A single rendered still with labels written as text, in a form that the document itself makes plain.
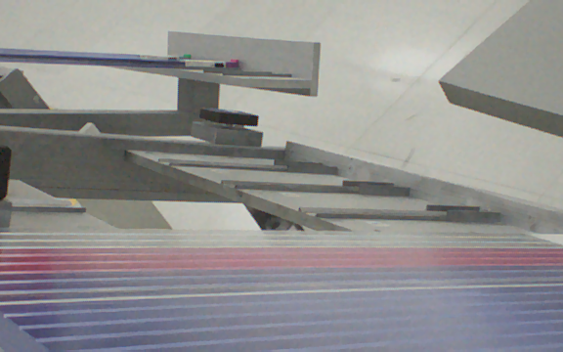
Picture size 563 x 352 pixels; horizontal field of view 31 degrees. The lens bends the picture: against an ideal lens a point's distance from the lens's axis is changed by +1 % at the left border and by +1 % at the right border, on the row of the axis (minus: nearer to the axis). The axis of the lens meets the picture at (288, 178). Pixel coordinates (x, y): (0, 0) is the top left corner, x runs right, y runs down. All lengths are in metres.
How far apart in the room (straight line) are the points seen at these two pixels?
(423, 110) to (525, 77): 1.22
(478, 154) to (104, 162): 1.35
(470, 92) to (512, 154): 0.91
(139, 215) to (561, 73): 0.53
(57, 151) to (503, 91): 0.55
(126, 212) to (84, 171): 0.28
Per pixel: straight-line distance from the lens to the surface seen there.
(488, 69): 1.28
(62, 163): 0.96
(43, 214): 0.61
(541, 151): 2.14
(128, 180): 0.99
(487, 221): 0.84
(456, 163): 2.22
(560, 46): 1.27
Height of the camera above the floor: 1.25
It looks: 30 degrees down
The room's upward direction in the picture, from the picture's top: 33 degrees counter-clockwise
